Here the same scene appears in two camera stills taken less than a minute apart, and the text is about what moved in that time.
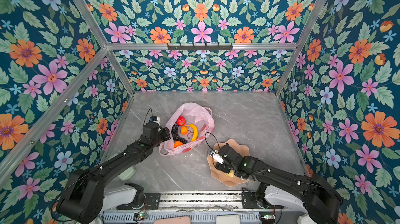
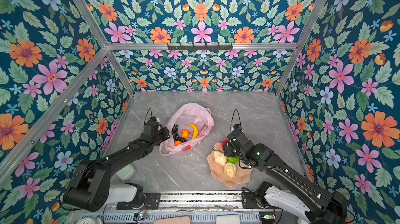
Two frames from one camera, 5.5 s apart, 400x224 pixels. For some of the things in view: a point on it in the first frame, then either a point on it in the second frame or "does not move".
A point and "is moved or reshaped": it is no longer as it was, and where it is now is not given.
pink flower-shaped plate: [220, 176] does not move
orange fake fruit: [184, 130] is moved or reshaped
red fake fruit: [180, 121] -> [223, 142]
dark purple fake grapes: [174, 131] does not move
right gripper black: [221, 168] -> [227, 149]
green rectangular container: [127, 174] does not move
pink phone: [185, 220] does not move
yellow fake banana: [195, 131] does not move
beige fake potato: [231, 174] does not move
